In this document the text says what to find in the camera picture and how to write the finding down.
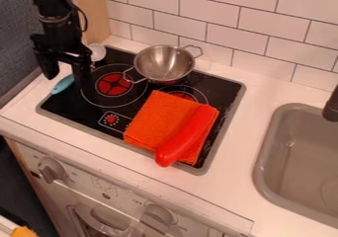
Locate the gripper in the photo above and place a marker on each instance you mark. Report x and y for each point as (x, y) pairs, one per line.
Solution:
(57, 45)

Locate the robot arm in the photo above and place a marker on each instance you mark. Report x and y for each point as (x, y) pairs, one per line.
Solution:
(53, 4)

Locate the orange cloth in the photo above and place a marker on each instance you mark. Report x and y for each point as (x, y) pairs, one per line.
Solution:
(163, 119)

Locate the toy stove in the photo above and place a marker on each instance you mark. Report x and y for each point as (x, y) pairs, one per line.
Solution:
(145, 99)

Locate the silver pot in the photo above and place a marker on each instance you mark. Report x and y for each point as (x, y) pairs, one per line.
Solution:
(163, 63)

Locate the red toy sausage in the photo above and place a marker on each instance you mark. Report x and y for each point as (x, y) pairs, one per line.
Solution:
(187, 137)

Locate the toy sink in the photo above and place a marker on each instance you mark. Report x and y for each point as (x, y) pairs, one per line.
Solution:
(303, 168)

